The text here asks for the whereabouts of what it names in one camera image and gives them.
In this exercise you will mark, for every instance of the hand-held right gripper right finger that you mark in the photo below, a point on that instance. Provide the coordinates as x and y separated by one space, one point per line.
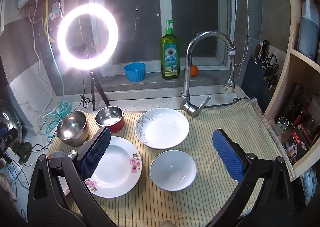
227 154

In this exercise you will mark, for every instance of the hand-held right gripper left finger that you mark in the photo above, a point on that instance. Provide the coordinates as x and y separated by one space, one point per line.
96 152

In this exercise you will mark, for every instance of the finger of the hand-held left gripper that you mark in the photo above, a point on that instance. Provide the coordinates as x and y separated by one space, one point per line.
10 133

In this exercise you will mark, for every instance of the white pink-flower plate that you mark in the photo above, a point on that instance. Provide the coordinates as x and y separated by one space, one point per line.
117 164

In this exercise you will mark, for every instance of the gold-sided steel bowl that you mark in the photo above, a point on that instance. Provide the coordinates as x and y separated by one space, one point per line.
72 127

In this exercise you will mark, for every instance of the red-sided steel bowl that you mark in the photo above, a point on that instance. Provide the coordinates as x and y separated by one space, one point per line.
110 117

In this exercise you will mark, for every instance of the white leaf-print plate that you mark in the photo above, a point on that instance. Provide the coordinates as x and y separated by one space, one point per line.
165 127

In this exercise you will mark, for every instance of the person's left forearm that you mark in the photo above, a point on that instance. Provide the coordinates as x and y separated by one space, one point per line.
6 187

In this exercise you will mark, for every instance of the dark green object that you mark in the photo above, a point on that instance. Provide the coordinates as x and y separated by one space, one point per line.
22 150

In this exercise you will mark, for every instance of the steel pot lid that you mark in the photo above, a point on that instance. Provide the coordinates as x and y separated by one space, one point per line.
10 114

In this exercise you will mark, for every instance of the yellow striped cloth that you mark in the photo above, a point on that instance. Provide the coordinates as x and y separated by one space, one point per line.
200 137

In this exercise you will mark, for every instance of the black tripod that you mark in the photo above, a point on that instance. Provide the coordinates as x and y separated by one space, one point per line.
93 92

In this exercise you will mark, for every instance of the small glass cup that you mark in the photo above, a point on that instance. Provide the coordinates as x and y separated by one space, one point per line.
282 125

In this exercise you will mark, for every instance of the red printed box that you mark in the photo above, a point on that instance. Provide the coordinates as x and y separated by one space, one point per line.
297 142

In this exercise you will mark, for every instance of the dark knife block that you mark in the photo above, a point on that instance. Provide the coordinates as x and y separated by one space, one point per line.
252 82

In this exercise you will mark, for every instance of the dark glass bottle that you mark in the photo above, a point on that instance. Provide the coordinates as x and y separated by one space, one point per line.
293 102

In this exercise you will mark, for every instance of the chrome faucet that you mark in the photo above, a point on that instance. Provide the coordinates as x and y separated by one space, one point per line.
186 79

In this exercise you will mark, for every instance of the blue wipes packet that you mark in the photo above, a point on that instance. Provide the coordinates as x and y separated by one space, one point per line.
309 182

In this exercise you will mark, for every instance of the blue ribbed cup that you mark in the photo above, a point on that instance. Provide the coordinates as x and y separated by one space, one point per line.
135 73

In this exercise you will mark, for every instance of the orange fruit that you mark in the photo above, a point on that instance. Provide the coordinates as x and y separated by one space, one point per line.
194 70

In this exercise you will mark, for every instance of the wooden shelf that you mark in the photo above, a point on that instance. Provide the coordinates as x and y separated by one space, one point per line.
282 79

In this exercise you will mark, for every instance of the green dish soap bottle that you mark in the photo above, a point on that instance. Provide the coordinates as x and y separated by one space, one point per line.
170 54

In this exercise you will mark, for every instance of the window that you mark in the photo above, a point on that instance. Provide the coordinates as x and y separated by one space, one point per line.
130 17

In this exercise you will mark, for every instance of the translucent oil jug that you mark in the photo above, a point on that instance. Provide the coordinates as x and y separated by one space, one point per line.
308 32

